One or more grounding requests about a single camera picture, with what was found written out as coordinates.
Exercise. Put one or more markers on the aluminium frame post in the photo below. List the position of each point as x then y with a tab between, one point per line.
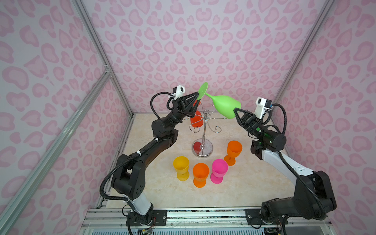
313	33
89	26

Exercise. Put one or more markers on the orange wine glass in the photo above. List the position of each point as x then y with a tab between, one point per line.
200	172
234	149

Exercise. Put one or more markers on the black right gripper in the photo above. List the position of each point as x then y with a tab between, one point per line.
251	124

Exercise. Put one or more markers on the chrome wine glass rack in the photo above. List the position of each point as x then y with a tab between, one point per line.
203	148

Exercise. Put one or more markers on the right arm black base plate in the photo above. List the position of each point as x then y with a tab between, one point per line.
254	219

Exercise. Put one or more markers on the aluminium frame post left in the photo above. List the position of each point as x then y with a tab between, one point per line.
89	26

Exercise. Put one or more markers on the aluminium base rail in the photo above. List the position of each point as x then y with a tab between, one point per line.
199	221

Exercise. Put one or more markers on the orange front wine glass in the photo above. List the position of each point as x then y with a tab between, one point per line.
234	149

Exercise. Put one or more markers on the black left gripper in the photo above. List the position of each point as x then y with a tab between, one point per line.
178	111

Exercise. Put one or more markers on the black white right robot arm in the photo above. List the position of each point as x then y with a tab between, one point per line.
313	196

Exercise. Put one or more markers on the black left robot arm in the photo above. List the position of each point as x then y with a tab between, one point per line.
127	181

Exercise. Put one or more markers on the red plastic wine glass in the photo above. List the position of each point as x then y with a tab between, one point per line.
197	120

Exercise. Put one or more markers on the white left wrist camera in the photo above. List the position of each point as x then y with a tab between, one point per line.
178	92

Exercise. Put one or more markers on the green plastic wine glass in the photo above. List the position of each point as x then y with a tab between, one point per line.
225	105

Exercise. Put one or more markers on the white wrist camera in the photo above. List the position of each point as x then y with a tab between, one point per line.
262	105
178	92

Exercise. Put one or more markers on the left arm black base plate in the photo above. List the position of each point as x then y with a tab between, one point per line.
151	218

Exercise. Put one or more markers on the yellow plastic wine glass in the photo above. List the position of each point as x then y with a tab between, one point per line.
181	165

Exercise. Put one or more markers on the aluminium diagonal frame bar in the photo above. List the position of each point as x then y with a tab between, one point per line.
21	199

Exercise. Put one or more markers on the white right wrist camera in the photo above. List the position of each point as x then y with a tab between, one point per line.
262	105

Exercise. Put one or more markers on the aluminium frame post right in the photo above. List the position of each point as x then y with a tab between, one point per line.
313	33

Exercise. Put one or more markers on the pink plastic wine glass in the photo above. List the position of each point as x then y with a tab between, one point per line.
218	171

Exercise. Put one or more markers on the orange back wine glass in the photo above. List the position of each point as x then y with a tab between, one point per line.
200	172

